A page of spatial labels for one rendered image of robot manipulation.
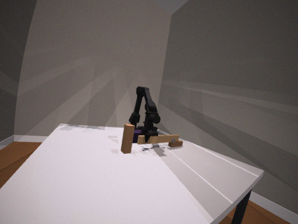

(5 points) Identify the brown wooden rail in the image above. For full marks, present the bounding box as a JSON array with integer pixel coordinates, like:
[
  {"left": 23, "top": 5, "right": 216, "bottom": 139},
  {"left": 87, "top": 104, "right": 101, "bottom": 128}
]
[{"left": 137, "top": 135, "right": 179, "bottom": 145}]

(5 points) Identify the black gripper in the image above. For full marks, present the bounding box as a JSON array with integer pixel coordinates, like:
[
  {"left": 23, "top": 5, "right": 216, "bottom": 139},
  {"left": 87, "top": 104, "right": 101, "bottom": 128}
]
[{"left": 137, "top": 121, "right": 159, "bottom": 142}]

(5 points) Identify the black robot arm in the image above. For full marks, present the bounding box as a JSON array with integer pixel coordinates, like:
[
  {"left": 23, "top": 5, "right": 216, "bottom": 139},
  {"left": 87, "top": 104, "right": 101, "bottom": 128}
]
[{"left": 129, "top": 86, "right": 161, "bottom": 129}]

